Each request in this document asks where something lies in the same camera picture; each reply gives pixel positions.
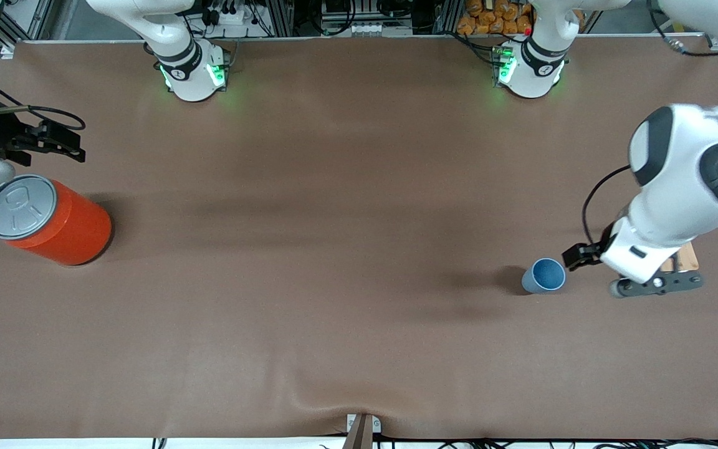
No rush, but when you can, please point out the blue cup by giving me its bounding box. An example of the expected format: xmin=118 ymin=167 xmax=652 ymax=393
xmin=521 ymin=258 xmax=567 ymax=295

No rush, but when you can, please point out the wooden cup rack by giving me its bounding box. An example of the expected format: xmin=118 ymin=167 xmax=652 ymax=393
xmin=658 ymin=209 xmax=718 ymax=273

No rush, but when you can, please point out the orange can with grey lid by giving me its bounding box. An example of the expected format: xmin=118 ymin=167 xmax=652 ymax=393
xmin=0 ymin=174 xmax=113 ymax=267

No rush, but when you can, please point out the white power strip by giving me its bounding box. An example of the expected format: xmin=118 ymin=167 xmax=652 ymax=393
xmin=206 ymin=5 xmax=261 ymax=27

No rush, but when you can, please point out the brown table mat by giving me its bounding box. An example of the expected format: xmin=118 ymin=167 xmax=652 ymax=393
xmin=0 ymin=34 xmax=718 ymax=440

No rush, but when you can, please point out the orange snack bag pile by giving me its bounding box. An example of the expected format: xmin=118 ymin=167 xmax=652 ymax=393
xmin=457 ymin=0 xmax=535 ymax=36

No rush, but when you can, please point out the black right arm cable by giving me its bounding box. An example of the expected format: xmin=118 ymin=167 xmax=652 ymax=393
xmin=0 ymin=59 xmax=87 ymax=133

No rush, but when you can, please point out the aluminium frame rail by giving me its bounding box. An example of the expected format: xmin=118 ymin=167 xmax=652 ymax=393
xmin=0 ymin=0 xmax=55 ymax=51

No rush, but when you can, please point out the black cable with silver connector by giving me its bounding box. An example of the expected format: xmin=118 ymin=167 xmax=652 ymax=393
xmin=646 ymin=0 xmax=718 ymax=58

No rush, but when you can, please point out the metal table clamp bracket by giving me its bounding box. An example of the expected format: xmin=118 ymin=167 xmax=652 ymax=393
xmin=347 ymin=413 xmax=382 ymax=435

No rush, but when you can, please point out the brown camera mount pole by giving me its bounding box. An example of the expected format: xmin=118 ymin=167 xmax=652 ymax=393
xmin=342 ymin=415 xmax=374 ymax=449

